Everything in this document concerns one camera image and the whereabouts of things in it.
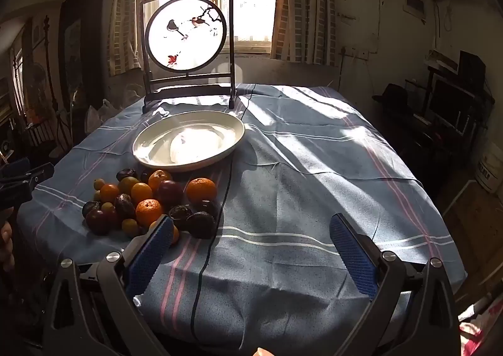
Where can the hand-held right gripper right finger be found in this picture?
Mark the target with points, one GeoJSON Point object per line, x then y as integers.
{"type": "Point", "coordinates": [351, 257]}

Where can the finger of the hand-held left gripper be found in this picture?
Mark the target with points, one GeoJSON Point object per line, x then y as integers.
{"type": "Point", "coordinates": [39, 174]}
{"type": "Point", "coordinates": [13, 168]}

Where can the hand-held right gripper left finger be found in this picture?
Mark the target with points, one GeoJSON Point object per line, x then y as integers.
{"type": "Point", "coordinates": [151, 257]}

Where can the smooth orange citrus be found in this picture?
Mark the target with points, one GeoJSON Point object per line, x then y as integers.
{"type": "Point", "coordinates": [141, 193]}
{"type": "Point", "coordinates": [109, 193]}
{"type": "Point", "coordinates": [175, 235]}

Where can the small yellow loquat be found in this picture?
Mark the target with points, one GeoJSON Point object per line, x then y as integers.
{"type": "Point", "coordinates": [129, 225]}
{"type": "Point", "coordinates": [99, 184]}
{"type": "Point", "coordinates": [107, 206]}

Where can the bumpy orange mandarin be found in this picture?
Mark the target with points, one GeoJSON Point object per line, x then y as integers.
{"type": "Point", "coordinates": [160, 179]}
{"type": "Point", "coordinates": [201, 190]}
{"type": "Point", "coordinates": [149, 212]}

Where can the red tomato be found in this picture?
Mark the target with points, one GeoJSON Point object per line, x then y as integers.
{"type": "Point", "coordinates": [113, 217]}

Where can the greenish yellow citrus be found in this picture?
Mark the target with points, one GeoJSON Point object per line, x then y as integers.
{"type": "Point", "coordinates": [129, 185]}

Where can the white ceramic plate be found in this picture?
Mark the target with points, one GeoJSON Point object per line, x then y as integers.
{"type": "Point", "coordinates": [188, 141]}

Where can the person's left hand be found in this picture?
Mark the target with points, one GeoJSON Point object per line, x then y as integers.
{"type": "Point", "coordinates": [5, 240]}

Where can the person's right hand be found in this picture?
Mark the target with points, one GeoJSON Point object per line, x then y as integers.
{"type": "Point", "coordinates": [264, 352]}

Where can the clear plastic bag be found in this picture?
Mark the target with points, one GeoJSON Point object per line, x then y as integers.
{"type": "Point", "coordinates": [100, 114]}

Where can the blue striped tablecloth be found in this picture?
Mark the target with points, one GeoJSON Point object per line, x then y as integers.
{"type": "Point", "coordinates": [294, 191]}

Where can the red white cloth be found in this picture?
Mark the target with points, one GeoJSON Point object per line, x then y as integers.
{"type": "Point", "coordinates": [481, 324]}

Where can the white bucket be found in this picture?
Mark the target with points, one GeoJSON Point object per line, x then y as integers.
{"type": "Point", "coordinates": [490, 171]}

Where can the black hat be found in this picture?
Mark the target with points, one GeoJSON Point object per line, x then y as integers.
{"type": "Point", "coordinates": [392, 95]}

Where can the checked beige curtain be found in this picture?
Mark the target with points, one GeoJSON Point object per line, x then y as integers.
{"type": "Point", "coordinates": [302, 6]}
{"type": "Point", "coordinates": [125, 25]}

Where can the round painted screen stand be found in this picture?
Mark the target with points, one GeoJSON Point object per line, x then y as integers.
{"type": "Point", "coordinates": [184, 29]}

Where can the black speaker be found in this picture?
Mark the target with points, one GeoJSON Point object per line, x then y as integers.
{"type": "Point", "coordinates": [471, 67]}

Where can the white wall panel box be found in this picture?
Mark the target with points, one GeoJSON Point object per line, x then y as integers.
{"type": "Point", "coordinates": [415, 4]}

